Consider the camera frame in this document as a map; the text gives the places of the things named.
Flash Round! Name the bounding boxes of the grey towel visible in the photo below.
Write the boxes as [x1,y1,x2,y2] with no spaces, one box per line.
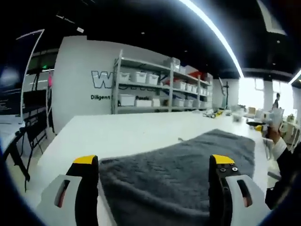
[98,128,256,226]

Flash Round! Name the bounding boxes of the person's right hand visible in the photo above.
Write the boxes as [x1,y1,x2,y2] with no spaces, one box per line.
[267,125,286,145]

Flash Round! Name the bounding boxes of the short ceiling light strip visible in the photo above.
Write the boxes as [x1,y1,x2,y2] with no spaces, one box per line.
[288,68,301,84]

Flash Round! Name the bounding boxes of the yellow black tool clutter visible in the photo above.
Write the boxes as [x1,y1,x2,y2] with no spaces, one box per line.
[203,109,224,119]

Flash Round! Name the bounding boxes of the black floor stand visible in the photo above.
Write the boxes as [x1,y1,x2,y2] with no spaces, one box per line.
[218,77,230,109]

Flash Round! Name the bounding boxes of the person's dark jacket torso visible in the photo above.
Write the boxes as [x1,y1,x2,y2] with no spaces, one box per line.
[265,145,301,210]

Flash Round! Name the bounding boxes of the black metal rack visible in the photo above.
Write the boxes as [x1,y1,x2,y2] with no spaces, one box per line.
[22,68,56,153]

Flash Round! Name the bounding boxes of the grey metal shelf rack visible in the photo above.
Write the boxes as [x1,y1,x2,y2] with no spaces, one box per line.
[111,49,214,115]

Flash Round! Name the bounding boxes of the long ceiling light strip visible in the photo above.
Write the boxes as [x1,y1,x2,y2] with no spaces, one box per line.
[178,0,244,78]

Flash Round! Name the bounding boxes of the rows of white storage boxes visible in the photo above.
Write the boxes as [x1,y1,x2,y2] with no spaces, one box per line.
[117,70,211,109]

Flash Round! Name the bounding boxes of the large display screen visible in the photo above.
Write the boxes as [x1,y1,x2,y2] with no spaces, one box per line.
[0,29,46,118]

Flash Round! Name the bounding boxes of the black metal frame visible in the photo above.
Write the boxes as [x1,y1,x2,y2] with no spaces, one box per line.
[3,127,31,183]

